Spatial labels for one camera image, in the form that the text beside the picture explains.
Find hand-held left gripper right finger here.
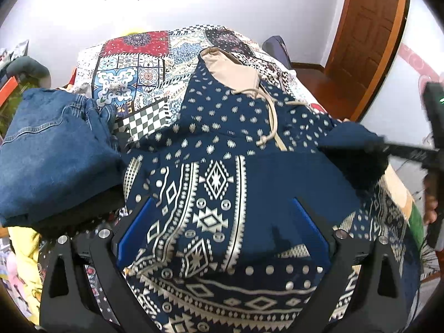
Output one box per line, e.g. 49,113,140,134
291,197,412,333

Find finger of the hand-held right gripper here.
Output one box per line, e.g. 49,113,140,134
359,135,440,163

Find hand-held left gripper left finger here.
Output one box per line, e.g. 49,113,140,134
39,196,163,333

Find navy patterned hoodie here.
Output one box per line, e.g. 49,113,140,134
118,48,391,333

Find person's right hand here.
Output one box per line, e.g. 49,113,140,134
422,173,440,227

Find folded black garment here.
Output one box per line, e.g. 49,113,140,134
33,180,126,241

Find brown wooden door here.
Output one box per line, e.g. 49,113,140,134
324,0,413,123

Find folded blue jeans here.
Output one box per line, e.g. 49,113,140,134
0,88,127,228

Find yellow cloth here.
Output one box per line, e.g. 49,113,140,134
6,226,45,317

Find patchwork printed bedspread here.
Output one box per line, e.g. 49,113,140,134
35,24,438,333

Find navy chair back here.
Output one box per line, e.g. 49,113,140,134
263,36,292,70

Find green patterned cloth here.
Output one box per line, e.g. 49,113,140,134
0,86,22,140

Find orange box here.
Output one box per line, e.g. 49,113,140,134
0,77,19,107

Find pink wall decoration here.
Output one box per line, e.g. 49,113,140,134
398,42,444,89

